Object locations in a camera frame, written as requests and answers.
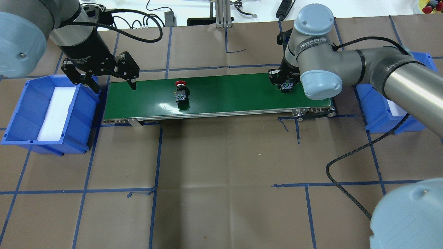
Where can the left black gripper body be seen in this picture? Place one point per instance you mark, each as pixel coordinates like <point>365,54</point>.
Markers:
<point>86,46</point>

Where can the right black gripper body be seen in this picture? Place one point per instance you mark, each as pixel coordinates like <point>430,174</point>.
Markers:
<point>289,71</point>

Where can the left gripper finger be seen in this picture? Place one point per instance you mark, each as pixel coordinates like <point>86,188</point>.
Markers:
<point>92,84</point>
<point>132,84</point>

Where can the yellow push button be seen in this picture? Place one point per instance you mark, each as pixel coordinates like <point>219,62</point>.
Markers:
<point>287,87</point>

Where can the red push button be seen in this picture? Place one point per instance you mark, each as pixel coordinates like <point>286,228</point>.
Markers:
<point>182,92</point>

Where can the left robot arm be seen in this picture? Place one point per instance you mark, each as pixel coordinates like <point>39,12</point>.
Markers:
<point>26,25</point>

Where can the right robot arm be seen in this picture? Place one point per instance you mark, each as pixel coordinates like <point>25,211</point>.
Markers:
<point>410,217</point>

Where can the blue bin with buttons start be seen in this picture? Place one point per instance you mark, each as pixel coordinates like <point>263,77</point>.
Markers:
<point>30,112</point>

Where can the green conveyor belt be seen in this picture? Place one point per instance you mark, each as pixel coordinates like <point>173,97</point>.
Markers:
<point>214,96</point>

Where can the white foam pad start bin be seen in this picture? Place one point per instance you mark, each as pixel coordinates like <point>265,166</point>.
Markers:
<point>56,115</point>

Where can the white foam pad destination bin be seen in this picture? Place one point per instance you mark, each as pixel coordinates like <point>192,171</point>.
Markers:
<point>395,109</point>

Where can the aluminium profile post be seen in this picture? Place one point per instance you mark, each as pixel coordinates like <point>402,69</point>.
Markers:
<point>223,14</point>

